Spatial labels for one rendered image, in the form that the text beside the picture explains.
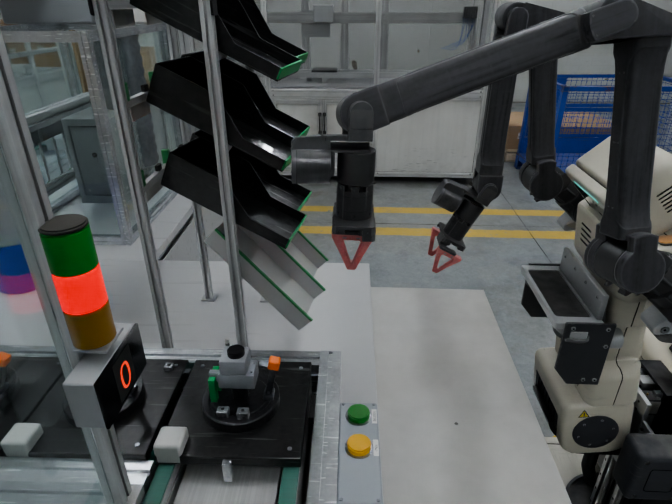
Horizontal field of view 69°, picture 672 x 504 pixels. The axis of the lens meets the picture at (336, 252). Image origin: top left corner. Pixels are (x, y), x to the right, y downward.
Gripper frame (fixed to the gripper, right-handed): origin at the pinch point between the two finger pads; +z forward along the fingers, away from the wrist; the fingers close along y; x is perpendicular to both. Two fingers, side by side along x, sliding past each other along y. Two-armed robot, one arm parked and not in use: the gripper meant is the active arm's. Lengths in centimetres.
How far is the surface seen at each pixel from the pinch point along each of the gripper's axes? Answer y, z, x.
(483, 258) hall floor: -239, 118, 97
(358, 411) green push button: 6.2, 26.6, 2.5
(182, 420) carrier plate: 9.2, 27.7, -28.6
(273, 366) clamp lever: 5.7, 17.5, -12.7
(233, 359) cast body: 6.4, 15.9, -19.4
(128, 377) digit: 23.4, 5.5, -28.7
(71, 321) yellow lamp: 26.5, -5.2, -32.3
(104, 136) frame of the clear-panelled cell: -80, 1, -79
